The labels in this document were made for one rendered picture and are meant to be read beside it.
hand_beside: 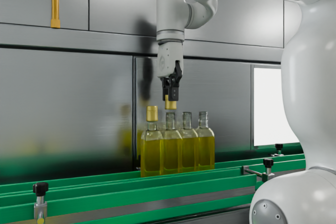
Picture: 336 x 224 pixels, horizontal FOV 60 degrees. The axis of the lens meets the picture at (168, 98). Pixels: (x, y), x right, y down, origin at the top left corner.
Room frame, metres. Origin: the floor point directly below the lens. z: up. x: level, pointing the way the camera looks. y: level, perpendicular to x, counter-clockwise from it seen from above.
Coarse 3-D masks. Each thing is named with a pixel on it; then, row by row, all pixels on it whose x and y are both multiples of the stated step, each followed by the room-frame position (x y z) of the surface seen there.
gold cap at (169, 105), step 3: (165, 96) 0.87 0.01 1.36; (165, 99) 0.87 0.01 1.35; (165, 102) 0.87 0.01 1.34; (168, 102) 0.86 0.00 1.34; (171, 102) 0.86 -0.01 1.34; (174, 102) 0.87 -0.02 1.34; (165, 105) 0.87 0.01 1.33; (168, 105) 0.86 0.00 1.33; (171, 105) 0.86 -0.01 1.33; (174, 105) 0.87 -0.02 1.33; (165, 108) 0.87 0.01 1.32; (168, 108) 0.86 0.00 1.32; (171, 108) 0.86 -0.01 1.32; (174, 108) 0.86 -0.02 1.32
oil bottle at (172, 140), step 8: (168, 136) 0.85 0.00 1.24; (176, 136) 0.86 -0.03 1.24; (168, 144) 0.84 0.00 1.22; (176, 144) 0.85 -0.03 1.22; (168, 152) 0.84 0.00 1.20; (176, 152) 0.85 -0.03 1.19; (168, 160) 0.84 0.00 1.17; (176, 160) 0.85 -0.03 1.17; (168, 168) 0.84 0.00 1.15; (176, 168) 0.85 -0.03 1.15
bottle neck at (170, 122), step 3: (168, 114) 0.86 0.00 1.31; (171, 114) 0.86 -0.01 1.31; (174, 114) 0.87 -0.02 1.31; (165, 117) 0.88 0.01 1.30; (168, 117) 0.86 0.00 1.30; (171, 117) 0.86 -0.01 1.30; (174, 117) 0.87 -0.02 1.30; (165, 120) 0.87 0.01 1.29; (168, 120) 0.86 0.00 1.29; (171, 120) 0.86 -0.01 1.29; (174, 120) 0.87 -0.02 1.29; (165, 123) 0.88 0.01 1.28; (168, 123) 0.86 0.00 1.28; (171, 123) 0.86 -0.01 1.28; (174, 123) 0.87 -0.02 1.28; (165, 126) 0.88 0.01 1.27; (168, 126) 0.86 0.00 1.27; (171, 126) 0.86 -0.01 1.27; (174, 126) 0.87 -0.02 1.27
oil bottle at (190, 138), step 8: (184, 128) 0.89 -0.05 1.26; (192, 128) 0.90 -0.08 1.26; (184, 136) 0.87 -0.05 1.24; (192, 136) 0.88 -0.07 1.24; (184, 144) 0.87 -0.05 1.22; (192, 144) 0.88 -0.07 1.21; (184, 152) 0.87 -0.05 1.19; (192, 152) 0.88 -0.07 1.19; (184, 160) 0.87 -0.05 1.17; (192, 160) 0.88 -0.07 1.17; (184, 168) 0.87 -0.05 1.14; (192, 168) 0.88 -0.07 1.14
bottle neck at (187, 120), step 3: (183, 114) 0.89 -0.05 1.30; (186, 114) 0.89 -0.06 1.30; (189, 114) 0.89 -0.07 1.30; (183, 117) 0.89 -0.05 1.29; (186, 117) 0.89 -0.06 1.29; (189, 117) 0.89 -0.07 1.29; (183, 120) 0.89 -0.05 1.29; (186, 120) 0.89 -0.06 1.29; (189, 120) 0.89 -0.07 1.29; (183, 123) 0.89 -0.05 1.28; (186, 123) 0.89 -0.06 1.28; (189, 123) 0.89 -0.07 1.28; (183, 126) 0.89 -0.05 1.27; (186, 126) 0.89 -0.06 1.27; (189, 126) 0.89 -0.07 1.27
